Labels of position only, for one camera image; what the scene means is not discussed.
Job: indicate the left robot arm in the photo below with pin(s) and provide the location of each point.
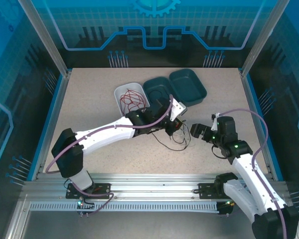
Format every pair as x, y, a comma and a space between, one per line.
102, 134

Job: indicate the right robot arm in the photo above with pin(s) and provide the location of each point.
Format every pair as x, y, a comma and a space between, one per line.
249, 179

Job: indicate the dark teal plastic bin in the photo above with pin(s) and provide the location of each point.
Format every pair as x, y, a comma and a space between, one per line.
149, 84
187, 87

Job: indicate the white plastic bin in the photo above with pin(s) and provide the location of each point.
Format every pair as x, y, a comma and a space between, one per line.
118, 97

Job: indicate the black controller board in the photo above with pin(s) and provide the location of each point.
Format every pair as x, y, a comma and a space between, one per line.
86, 207
224, 207

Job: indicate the blue edged table side rail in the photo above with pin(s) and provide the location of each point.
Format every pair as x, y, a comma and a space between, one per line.
253, 99
52, 119

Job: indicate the aluminium frame rail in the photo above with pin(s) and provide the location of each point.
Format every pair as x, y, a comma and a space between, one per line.
152, 185

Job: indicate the metal base plate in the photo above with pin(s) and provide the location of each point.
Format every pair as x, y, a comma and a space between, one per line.
152, 226

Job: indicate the aluminium frame post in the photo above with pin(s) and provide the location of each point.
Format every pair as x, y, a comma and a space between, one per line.
264, 37
44, 37

